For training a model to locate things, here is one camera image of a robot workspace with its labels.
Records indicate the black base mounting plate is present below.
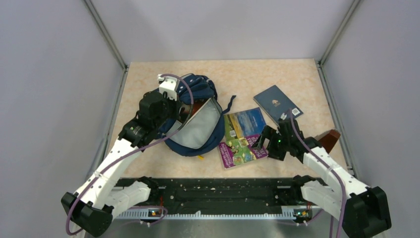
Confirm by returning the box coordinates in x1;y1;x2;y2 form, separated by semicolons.
117;177;315;215

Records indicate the purple cable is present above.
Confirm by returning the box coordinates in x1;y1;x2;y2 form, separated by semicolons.
65;73;194;237
280;110;347;238

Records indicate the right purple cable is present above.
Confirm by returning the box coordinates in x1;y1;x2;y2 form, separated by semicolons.
280;110;347;238

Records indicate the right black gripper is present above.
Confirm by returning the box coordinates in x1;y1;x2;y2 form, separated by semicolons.
252;125;291;161

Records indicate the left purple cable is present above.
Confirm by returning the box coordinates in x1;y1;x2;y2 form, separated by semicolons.
65;73;194;237

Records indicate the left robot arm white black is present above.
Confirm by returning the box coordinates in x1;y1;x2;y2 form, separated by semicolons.
61;90;181;238

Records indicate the brown leather case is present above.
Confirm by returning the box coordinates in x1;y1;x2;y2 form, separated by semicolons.
315;129;341;153

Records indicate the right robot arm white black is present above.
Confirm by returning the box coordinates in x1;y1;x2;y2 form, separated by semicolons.
252;119;392;238

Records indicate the purple treehouse book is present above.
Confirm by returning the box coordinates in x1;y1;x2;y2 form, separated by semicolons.
218;135;268;169

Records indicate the black paperback book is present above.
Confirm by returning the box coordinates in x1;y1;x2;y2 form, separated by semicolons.
177;99;210;124

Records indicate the dark blue hardcover book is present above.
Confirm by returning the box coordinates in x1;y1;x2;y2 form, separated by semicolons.
253;85;304;123

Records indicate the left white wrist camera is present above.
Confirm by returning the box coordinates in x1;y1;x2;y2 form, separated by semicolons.
157;74;179;101

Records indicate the navy blue backpack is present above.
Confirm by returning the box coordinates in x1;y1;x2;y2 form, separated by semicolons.
165;73;236;157

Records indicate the aluminium frame rail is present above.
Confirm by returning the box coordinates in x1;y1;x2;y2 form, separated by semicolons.
70;185;391;238

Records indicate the blue green landscape book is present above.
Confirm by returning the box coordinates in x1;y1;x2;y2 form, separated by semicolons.
224;108;266;141

